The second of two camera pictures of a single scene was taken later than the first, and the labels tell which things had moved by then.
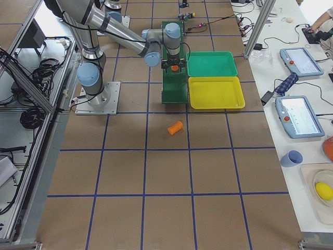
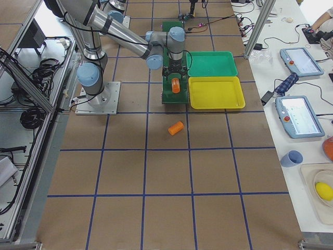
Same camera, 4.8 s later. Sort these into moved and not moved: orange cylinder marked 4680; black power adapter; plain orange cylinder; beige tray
Moved: orange cylinder marked 4680
Not moved: beige tray; plain orange cylinder; black power adapter
